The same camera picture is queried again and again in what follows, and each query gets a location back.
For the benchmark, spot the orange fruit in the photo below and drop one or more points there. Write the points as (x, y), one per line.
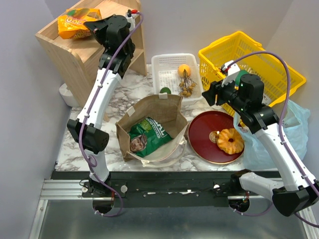
(184, 70)

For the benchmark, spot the orange snack packet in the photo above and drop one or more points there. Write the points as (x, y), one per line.
(71, 24)

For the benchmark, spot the red round plate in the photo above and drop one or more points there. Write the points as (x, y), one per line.
(203, 135)

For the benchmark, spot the green snack packet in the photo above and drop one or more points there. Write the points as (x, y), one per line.
(147, 136)

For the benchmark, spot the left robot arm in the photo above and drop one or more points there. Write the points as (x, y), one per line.
(86, 128)

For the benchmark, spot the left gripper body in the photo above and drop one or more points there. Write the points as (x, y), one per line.
(100, 35)

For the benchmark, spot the white plastic basket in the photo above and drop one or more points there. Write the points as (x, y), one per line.
(165, 74)

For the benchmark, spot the white cartoon packet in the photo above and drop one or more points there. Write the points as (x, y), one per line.
(266, 100)

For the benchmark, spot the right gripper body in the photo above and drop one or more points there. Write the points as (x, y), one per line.
(227, 94)

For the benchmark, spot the wooden shelf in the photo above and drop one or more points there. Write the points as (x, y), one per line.
(77, 60)

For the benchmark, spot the light blue plastic bag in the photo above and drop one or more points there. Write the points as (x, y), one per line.
(295, 125)

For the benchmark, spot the glazed ring doughnut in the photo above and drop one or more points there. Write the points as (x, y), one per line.
(230, 141)

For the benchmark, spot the green box in basket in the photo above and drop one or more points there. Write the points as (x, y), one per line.
(240, 74)

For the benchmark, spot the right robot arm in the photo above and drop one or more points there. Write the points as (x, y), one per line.
(299, 188)

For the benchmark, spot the brown longan fruit bunch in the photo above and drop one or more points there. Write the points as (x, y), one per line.
(187, 86)

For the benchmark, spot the brown paper bag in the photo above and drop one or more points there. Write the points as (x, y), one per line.
(165, 110)

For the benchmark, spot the green avocado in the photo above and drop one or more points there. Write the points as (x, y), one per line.
(165, 90)

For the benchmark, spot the yellow shopping basket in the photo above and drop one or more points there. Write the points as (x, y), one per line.
(234, 46)

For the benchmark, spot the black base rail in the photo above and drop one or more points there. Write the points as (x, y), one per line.
(135, 189)

